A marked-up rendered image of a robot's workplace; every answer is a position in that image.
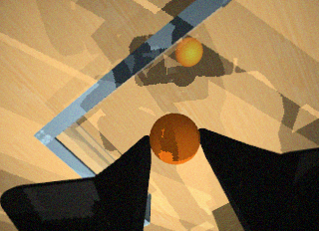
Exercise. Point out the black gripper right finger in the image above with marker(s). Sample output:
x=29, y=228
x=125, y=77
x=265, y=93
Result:
x=263, y=187

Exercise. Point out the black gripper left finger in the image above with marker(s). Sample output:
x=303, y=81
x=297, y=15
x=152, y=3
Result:
x=116, y=198

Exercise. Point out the orange see-through ball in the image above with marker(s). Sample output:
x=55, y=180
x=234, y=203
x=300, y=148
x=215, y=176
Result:
x=188, y=51

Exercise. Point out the brown ball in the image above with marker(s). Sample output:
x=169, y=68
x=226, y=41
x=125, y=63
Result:
x=175, y=138

